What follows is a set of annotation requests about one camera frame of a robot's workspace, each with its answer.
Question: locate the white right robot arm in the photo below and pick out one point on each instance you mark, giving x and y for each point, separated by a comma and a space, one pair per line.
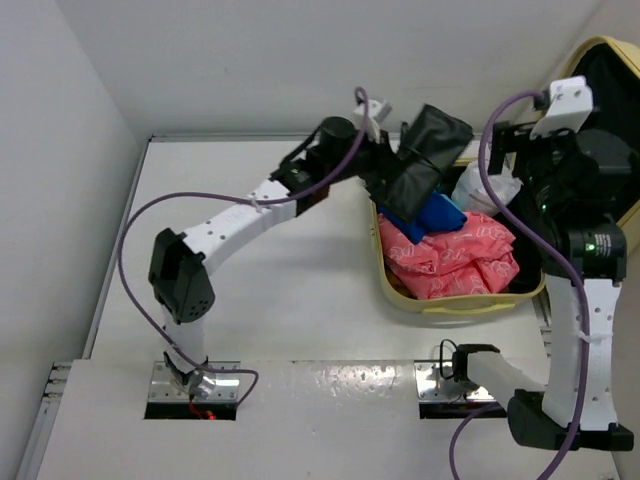
584, 261

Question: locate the brown garment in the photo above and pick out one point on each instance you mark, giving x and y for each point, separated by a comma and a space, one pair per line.
398, 285

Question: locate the pale yellow suitcase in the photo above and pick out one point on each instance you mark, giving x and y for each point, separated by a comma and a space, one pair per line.
608, 64

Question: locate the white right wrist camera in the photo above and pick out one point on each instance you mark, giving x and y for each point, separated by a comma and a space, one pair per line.
571, 103

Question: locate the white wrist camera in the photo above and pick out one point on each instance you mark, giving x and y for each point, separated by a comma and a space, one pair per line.
571, 103
372, 112

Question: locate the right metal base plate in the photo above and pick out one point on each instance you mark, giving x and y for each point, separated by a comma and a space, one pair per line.
435, 386

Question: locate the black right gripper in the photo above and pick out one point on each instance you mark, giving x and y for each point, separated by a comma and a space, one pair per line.
511, 137

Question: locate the pink patterned garment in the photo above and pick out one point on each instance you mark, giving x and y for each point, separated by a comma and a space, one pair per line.
475, 260

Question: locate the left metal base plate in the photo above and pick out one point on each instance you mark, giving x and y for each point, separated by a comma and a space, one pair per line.
202, 387

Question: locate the white plastic bag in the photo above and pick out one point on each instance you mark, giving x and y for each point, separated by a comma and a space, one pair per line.
470, 195

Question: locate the blue towel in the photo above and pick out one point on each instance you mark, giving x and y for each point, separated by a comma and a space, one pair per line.
438, 215

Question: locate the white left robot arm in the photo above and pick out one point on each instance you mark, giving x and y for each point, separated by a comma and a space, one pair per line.
182, 264

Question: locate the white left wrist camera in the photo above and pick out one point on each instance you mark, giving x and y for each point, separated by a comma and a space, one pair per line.
372, 112

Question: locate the black pouch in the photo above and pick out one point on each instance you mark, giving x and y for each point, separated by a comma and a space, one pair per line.
428, 148

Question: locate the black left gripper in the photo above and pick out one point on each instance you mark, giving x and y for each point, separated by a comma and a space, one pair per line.
383, 162

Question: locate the metal base plate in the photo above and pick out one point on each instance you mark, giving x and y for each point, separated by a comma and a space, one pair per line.
435, 386
202, 387

